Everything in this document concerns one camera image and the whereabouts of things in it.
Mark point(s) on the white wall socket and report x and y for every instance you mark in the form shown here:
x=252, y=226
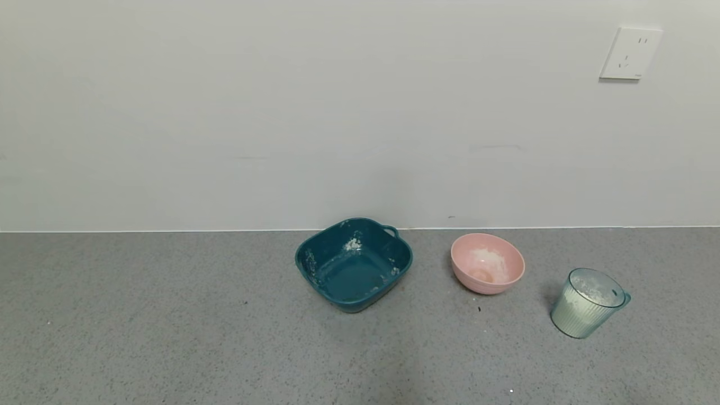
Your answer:
x=630, y=53

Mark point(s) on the teal square plastic basin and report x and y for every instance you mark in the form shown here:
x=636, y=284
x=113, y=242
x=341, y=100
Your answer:
x=351, y=275

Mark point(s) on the white powder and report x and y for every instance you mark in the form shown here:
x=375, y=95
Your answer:
x=576, y=309

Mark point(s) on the pink round bowl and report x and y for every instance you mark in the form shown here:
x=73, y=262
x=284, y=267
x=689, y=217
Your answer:
x=487, y=264

